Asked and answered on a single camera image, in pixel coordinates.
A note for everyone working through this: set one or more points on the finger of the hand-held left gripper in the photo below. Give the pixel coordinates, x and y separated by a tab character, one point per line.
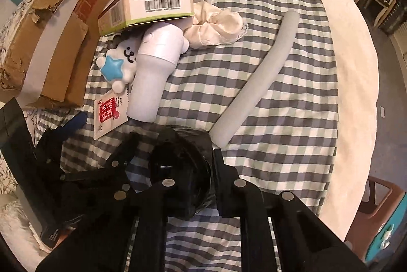
124	151
74	124

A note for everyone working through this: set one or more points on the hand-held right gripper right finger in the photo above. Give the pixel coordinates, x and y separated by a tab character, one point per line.
222	183

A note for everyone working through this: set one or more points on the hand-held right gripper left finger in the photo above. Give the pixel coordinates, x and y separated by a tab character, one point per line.
152	211

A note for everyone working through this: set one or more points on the black glossy roll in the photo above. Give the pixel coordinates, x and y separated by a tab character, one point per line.
181	164

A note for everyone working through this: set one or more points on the torn brown cardboard box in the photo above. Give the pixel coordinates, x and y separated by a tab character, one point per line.
19	46

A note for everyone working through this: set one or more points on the red and white medicine box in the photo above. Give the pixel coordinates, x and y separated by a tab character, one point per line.
159	10

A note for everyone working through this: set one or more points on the red and white sachet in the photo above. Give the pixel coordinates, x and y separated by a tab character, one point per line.
106	113

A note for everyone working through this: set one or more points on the white cylindrical bottle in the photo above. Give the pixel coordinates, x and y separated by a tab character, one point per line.
149	84

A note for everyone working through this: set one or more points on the white cloud plush toy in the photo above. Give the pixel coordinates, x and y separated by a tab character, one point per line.
122	68

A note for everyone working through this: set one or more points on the grey checkered cloth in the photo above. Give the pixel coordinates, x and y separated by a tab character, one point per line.
286	132

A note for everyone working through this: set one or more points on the grey foam tube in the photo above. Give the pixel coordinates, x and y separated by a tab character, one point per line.
260	81

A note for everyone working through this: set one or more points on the cream fabric scrunchie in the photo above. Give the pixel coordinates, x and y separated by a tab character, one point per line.
219	27

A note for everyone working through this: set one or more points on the teal round item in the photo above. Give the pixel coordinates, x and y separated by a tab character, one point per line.
394	221

